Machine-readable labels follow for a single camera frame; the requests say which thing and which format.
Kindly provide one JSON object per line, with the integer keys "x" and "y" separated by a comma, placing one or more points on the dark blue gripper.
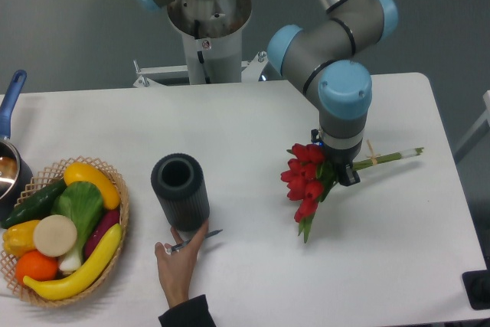
{"x": 341, "y": 152}

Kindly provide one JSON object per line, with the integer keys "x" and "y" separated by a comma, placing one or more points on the red tulip bouquet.
{"x": 309, "y": 179}

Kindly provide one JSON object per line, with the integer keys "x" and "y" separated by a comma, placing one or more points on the dark grey ribbed vase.
{"x": 178, "y": 182}

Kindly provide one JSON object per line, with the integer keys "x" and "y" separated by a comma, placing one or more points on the black sleeved forearm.
{"x": 192, "y": 313}

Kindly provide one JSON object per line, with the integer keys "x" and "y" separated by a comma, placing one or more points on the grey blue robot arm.
{"x": 317, "y": 63}

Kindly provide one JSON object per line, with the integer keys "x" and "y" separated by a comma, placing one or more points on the bare human hand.
{"x": 175, "y": 270}

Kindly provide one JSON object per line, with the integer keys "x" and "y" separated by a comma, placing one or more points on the black device at edge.
{"x": 477, "y": 288}

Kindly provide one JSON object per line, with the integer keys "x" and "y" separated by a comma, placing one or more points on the purple sweet potato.
{"x": 106, "y": 222}

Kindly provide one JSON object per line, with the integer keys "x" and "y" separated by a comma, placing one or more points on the yellow banana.
{"x": 88, "y": 273}

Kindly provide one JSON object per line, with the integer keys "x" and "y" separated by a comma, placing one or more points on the green bok choy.
{"x": 83, "y": 204}

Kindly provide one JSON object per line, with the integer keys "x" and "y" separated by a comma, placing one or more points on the woven wicker basket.
{"x": 44, "y": 177}

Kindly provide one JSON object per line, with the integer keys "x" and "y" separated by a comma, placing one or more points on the beige round radish slice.
{"x": 55, "y": 235}

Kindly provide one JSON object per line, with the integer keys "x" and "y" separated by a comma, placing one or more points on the green cucumber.
{"x": 36, "y": 206}

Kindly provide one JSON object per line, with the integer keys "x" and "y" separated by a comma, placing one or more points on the orange fruit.
{"x": 37, "y": 266}

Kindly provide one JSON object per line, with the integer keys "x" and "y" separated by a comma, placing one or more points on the yellow bell pepper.
{"x": 19, "y": 239}

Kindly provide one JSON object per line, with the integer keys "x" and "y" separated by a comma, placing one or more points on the white frame at right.
{"x": 474, "y": 134}

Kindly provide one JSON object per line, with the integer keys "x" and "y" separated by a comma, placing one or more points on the white metal base frame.
{"x": 258, "y": 69}

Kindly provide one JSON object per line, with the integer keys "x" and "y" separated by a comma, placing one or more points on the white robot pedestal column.
{"x": 211, "y": 33}

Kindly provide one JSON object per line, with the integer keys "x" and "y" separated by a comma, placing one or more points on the blue handled saucepan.
{"x": 15, "y": 173}

